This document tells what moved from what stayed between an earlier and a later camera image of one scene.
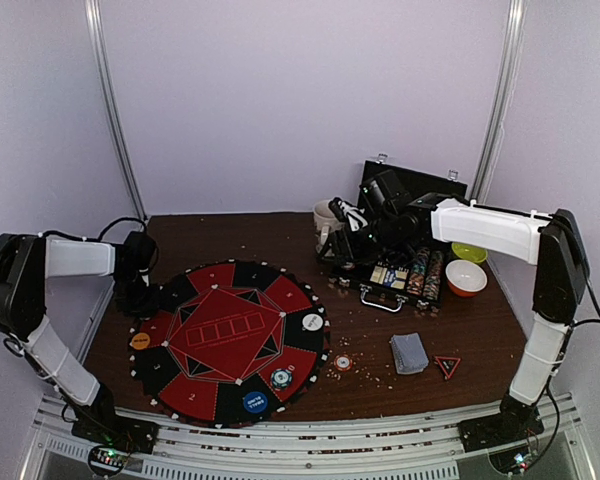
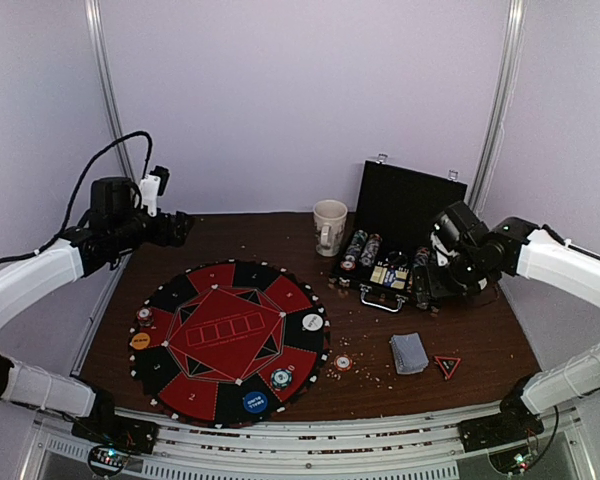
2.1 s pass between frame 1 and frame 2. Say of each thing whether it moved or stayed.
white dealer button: stayed
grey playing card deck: stayed
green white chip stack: stayed
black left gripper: moved
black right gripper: moved
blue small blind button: stayed
